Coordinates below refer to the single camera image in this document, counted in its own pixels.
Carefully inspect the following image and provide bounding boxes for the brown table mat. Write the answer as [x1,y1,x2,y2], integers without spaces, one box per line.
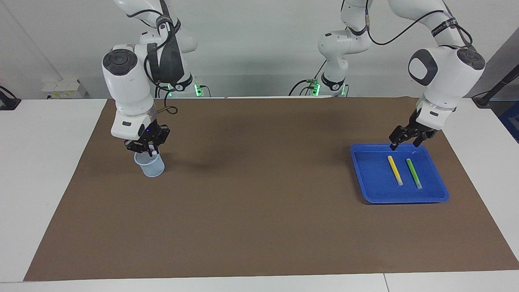
[24,97,519,281]

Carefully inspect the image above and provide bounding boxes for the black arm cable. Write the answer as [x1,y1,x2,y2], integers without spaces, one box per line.
[365,0,473,46]
[126,0,181,116]

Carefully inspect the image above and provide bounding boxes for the yellow pen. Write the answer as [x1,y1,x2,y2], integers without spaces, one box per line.
[387,155,404,186]

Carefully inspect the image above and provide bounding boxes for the blue crate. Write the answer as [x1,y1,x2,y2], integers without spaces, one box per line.
[498,101,519,143]

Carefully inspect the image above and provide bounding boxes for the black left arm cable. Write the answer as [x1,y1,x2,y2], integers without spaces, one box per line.
[365,0,473,46]

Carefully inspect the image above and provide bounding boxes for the green pen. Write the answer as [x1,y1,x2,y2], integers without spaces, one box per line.
[406,158,423,189]

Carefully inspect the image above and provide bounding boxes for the white box with yellow labels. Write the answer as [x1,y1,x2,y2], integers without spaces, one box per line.
[42,79,88,100]

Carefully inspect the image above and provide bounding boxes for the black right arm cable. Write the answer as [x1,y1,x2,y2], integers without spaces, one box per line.
[126,0,181,116]

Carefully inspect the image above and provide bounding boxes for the blue plastic tray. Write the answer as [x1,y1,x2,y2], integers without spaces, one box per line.
[350,143,450,204]

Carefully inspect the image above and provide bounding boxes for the black tripod leg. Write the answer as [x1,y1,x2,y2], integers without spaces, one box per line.
[472,64,519,108]

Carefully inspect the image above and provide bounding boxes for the pale blue plastic cup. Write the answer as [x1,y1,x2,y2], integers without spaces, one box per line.
[134,148,165,178]

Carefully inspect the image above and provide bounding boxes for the black clamp device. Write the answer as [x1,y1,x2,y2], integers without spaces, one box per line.
[0,86,21,111]

